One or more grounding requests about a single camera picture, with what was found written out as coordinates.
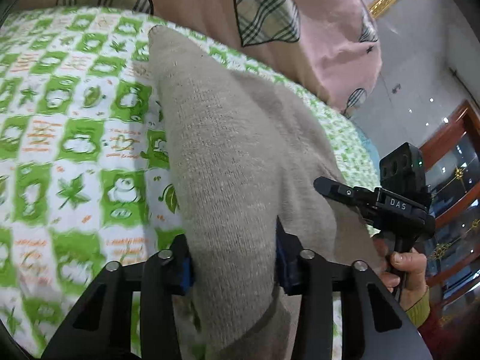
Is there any brown wooden furniture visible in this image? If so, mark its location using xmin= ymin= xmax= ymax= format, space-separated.
xmin=419 ymin=102 xmax=479 ymax=329

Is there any pink quilt with plaid hearts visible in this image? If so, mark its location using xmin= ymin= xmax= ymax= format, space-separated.
xmin=18 ymin=0 xmax=382 ymax=115

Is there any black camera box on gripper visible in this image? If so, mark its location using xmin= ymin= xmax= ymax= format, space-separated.
xmin=379 ymin=142 xmax=432 ymax=210

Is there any yellow-green sleeve forearm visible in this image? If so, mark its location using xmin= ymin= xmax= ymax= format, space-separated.
xmin=406 ymin=288 xmax=431 ymax=328

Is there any beige knit sweater brown cuff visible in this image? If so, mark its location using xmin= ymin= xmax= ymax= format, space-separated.
xmin=149 ymin=26 xmax=379 ymax=359

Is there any person's right hand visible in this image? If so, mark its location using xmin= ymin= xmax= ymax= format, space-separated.
xmin=373 ymin=236 xmax=428 ymax=311

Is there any green white patterned bed sheet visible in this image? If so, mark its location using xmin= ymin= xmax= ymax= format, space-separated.
xmin=0 ymin=6 xmax=380 ymax=360

